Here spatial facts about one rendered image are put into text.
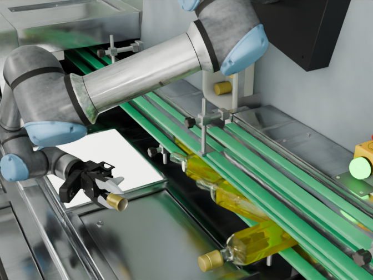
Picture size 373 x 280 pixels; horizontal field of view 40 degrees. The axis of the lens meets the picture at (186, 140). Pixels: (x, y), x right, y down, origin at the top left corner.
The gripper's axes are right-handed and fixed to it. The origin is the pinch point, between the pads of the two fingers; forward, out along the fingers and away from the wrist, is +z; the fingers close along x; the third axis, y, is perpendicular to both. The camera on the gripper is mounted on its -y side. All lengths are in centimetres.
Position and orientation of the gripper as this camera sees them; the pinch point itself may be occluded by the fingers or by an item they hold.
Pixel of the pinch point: (117, 200)
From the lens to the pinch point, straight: 133.3
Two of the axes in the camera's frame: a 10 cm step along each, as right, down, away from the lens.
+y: 6.6, -3.4, 6.7
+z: 7.5, 2.9, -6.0
